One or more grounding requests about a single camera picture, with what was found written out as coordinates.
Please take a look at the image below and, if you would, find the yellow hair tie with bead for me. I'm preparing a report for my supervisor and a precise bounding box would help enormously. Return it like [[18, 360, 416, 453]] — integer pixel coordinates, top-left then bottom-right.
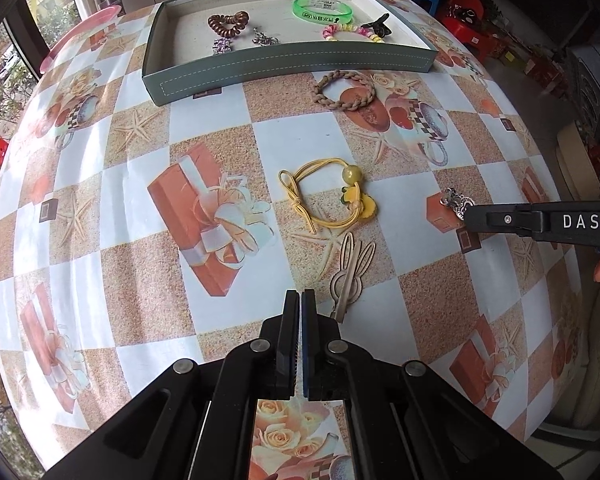
[[277, 157, 379, 234]]

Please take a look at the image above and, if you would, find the silver heart pendant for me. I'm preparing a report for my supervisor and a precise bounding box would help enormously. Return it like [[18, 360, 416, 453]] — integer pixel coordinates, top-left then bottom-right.
[[251, 27, 279, 47]]

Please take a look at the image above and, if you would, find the red plastic chair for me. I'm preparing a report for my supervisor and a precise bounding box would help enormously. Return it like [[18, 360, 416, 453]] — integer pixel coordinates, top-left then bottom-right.
[[436, 0, 493, 56]]

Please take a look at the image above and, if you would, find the black hair claw clip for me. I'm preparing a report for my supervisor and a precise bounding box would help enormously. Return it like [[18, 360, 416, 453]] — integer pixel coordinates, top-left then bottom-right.
[[360, 13, 392, 41]]

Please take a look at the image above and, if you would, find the brown spiral hair tie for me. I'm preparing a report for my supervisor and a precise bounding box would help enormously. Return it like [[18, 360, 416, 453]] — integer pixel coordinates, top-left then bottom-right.
[[206, 8, 251, 39]]

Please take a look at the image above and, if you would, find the patterned tablecloth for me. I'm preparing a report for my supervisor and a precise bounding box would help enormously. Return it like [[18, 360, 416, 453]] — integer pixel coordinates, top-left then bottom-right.
[[0, 0, 583, 469]]

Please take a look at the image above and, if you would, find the silver heart charm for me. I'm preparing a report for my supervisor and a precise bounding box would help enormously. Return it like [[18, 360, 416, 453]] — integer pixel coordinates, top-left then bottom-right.
[[440, 188, 476, 221]]

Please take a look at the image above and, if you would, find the green translucent bangle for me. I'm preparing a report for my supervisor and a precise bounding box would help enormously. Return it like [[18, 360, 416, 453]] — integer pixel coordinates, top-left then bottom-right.
[[291, 0, 353, 25]]

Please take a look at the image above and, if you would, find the pink plastic basin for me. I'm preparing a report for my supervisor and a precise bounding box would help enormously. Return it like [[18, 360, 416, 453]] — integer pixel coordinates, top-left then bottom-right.
[[38, 4, 122, 74]]

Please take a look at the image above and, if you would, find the grey-green jewelry tray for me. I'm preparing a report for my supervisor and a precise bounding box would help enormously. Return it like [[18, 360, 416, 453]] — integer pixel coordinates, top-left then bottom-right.
[[142, 0, 437, 105]]

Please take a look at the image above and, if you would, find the pink yellow beaded bracelet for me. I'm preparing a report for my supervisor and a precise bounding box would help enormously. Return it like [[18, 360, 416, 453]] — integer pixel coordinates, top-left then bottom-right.
[[322, 18, 386, 47]]

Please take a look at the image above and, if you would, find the brown braided hair band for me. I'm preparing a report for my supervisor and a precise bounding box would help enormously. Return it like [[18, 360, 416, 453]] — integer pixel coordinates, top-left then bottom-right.
[[311, 70, 377, 112]]

